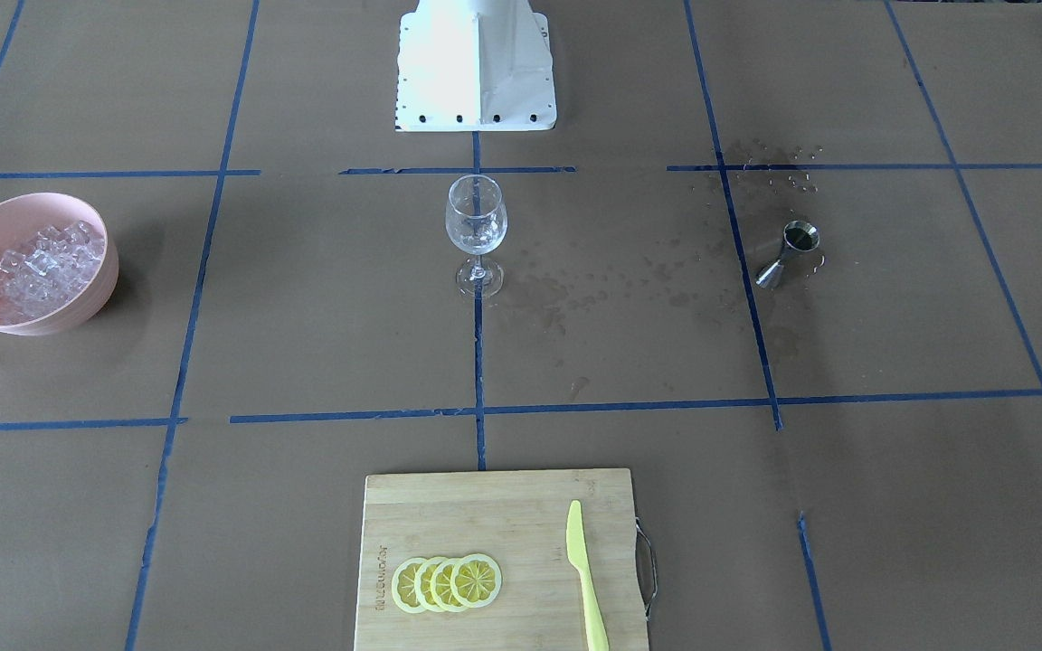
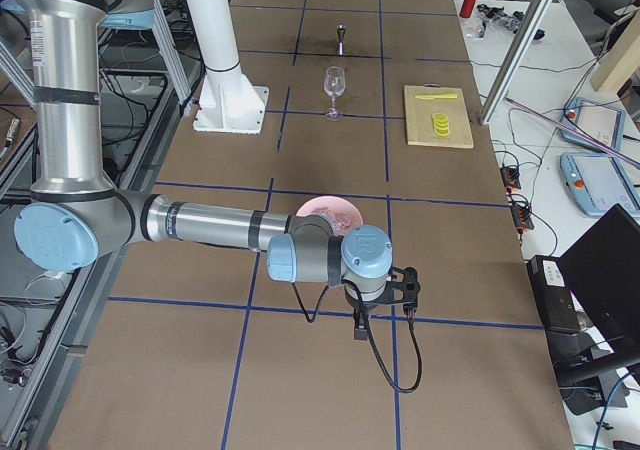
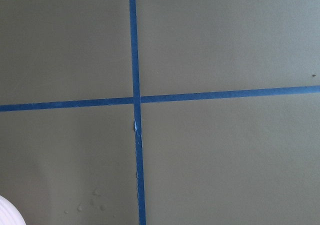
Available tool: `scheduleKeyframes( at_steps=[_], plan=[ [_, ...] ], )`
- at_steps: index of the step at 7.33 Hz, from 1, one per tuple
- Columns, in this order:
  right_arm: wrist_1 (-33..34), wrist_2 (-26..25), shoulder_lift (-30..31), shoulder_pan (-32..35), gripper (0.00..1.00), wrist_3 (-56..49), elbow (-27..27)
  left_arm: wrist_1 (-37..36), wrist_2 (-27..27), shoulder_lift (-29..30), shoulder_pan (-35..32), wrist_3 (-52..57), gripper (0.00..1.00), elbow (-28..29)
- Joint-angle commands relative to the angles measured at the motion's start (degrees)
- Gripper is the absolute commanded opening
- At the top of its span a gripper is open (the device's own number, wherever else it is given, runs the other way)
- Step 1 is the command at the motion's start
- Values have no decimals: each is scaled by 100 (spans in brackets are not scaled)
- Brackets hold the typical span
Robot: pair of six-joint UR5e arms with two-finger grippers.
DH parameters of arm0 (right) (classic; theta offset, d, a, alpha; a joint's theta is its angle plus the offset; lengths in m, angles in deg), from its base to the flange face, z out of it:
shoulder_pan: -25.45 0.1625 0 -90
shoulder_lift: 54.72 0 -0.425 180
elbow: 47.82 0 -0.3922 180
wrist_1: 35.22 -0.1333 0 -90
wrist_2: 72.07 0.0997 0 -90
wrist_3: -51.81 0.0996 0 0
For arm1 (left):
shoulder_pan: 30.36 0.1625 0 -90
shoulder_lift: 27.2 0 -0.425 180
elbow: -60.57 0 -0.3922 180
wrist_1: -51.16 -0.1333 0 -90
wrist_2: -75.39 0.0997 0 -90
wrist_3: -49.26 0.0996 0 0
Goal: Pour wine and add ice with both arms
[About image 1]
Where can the clear wine glass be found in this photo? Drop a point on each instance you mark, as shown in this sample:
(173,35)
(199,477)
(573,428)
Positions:
(476,222)

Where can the bamboo cutting board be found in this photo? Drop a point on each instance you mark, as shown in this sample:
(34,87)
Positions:
(519,519)

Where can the pile of ice cubes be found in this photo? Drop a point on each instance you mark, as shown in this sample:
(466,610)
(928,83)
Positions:
(48,270)

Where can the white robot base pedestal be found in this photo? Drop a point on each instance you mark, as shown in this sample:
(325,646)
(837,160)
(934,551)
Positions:
(474,66)

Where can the steel cone jigger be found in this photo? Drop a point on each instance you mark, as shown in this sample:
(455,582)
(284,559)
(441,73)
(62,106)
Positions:
(799,237)

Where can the pink bowl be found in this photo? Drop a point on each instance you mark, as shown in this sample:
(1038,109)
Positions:
(20,217)

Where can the yellow plastic knife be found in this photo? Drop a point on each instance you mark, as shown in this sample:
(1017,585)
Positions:
(595,635)

